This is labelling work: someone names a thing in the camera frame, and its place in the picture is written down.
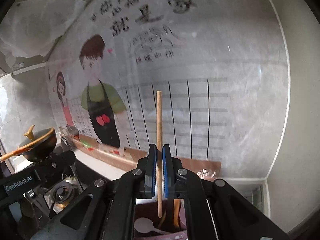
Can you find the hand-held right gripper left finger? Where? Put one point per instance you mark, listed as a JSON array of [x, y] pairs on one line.
[[153, 171]]

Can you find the black lid with orange knob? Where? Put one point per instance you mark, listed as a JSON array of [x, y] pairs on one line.
[[37, 137]]

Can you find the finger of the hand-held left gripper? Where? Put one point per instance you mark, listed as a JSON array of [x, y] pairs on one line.
[[37, 192], [60, 161]]

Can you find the cartoon couple wall poster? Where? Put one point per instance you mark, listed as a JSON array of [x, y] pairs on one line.
[[200, 105]]

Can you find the black gas stove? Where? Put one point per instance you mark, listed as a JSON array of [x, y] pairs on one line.
[[61, 192]]

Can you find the purple utensil box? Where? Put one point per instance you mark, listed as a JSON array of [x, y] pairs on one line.
[[141, 206]]

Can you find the range hood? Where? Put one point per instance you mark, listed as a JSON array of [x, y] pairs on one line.
[[37, 30]]

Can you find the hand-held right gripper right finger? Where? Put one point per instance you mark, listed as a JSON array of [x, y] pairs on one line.
[[166, 171]]

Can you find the wooden spoon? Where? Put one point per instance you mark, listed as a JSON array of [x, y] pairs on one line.
[[176, 212]]

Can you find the white spoon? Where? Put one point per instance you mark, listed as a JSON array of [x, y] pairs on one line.
[[143, 225]]

